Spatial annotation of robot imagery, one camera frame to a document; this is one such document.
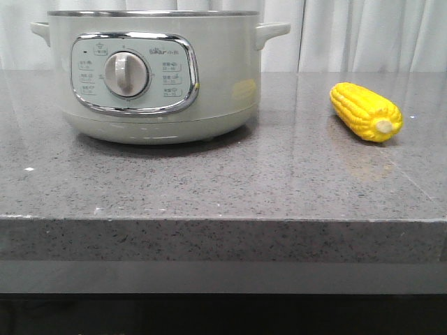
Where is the pale green electric cooking pot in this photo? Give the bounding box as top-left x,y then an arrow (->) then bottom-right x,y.
30,10 -> 291,144

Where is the white pleated curtain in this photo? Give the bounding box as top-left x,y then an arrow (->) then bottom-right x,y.
1,1 -> 446,72

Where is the yellow corn cob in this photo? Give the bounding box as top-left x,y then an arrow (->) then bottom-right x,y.
330,82 -> 404,143

